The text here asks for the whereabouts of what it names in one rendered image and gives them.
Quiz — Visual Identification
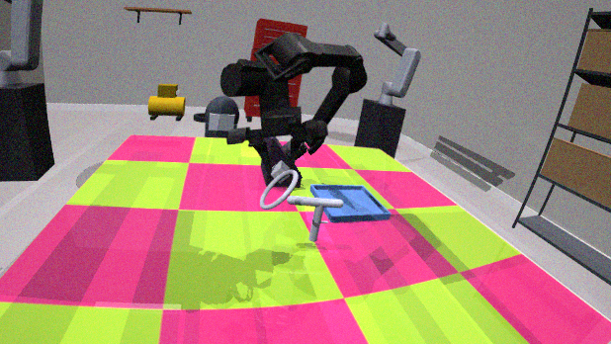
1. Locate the blue tray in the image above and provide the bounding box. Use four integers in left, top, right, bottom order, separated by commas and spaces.
309, 184, 391, 222

